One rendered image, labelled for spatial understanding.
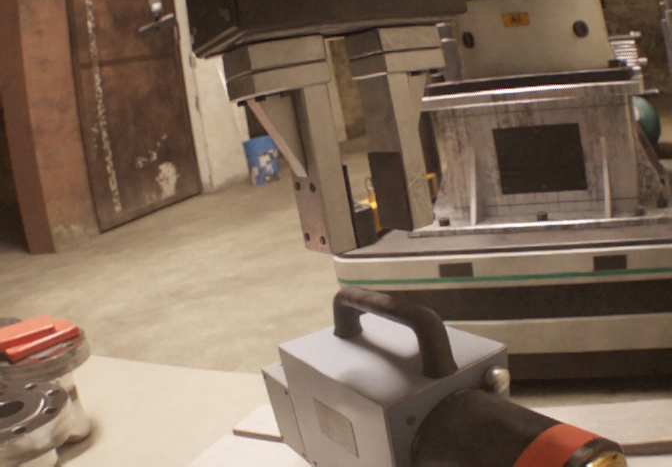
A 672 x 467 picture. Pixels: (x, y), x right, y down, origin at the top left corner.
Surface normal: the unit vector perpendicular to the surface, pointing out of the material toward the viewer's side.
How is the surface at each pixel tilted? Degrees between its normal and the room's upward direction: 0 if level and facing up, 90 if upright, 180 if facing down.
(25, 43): 90
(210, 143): 90
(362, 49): 90
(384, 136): 90
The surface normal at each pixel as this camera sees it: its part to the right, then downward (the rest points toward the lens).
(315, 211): -0.86, 0.25
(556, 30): -0.06, 0.22
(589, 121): -0.49, 0.27
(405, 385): -0.18, -0.96
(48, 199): 0.90, -0.07
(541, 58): -0.36, -0.10
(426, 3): 0.49, 0.10
